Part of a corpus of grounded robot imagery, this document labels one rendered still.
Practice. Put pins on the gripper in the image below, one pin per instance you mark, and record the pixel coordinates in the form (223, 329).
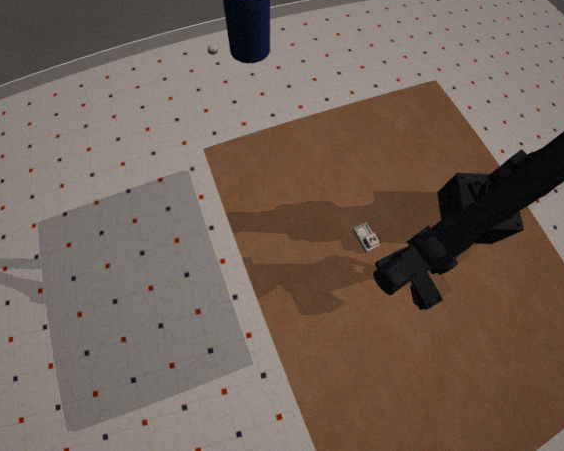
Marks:
(386, 259)

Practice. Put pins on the white number cube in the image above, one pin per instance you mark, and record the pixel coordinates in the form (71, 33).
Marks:
(370, 240)

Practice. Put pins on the white rectangular tray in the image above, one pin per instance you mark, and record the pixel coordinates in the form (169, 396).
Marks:
(361, 232)

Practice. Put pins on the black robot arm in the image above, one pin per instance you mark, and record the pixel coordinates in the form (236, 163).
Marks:
(458, 231)

